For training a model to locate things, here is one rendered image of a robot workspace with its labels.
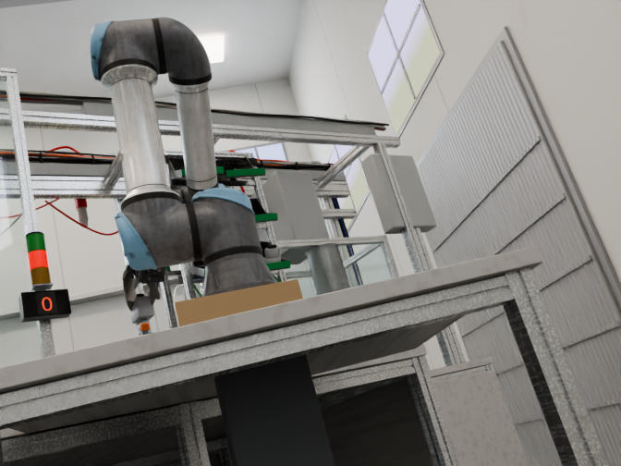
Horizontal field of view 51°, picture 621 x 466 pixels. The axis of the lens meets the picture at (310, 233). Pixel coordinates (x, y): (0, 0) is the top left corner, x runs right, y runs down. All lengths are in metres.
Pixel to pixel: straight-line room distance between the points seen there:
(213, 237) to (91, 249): 9.16
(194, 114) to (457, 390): 1.96
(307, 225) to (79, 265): 7.51
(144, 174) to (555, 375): 0.81
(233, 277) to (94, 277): 9.05
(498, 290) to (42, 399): 0.69
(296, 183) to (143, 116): 1.85
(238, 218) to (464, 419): 1.97
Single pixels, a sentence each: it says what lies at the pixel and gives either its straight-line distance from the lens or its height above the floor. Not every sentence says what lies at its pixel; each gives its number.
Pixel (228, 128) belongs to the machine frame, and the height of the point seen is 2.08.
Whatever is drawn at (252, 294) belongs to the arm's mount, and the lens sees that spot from 1.14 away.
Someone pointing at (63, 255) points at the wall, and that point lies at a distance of 10.42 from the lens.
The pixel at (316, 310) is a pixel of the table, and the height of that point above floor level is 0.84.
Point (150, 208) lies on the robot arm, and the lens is 1.25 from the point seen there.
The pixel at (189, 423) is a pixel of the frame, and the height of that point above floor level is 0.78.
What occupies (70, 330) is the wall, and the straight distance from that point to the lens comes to 10.07.
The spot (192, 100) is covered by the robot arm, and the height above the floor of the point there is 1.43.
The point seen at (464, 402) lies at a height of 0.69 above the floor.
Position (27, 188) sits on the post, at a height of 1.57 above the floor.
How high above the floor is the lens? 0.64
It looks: 19 degrees up
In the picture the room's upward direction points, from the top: 16 degrees counter-clockwise
